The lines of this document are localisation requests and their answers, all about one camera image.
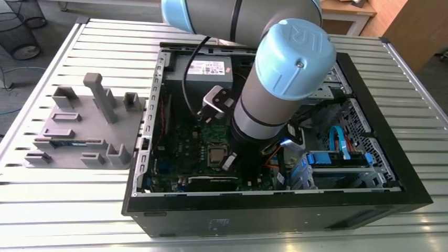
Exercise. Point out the grey metal drive cage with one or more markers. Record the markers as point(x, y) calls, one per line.
point(342, 172)
point(330, 89)

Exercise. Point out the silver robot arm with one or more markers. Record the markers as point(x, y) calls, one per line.
point(280, 78)

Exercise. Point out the hard disk in blue carrier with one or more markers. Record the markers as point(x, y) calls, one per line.
point(320, 158)

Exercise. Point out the green motherboard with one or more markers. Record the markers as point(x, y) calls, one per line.
point(181, 157)

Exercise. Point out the wooden cabinet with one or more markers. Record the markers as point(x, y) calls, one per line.
point(412, 31)

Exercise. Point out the black PC case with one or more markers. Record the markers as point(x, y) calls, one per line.
point(244, 215)

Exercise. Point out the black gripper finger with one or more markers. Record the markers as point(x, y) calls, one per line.
point(229, 161)
point(253, 174)

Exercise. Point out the dark RAM stick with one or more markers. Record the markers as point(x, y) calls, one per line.
point(66, 143)

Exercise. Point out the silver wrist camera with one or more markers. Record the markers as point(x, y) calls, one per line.
point(216, 102)
point(293, 139)

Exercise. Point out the silver CPU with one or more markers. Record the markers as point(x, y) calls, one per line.
point(214, 155)

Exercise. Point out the wooden desk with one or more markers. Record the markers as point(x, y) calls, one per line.
point(349, 9)

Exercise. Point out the grey power supply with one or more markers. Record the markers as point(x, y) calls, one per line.
point(178, 94)

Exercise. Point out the black graphics card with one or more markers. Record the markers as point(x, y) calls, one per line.
point(213, 183)

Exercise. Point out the grey parts rack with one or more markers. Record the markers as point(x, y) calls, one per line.
point(86, 131)

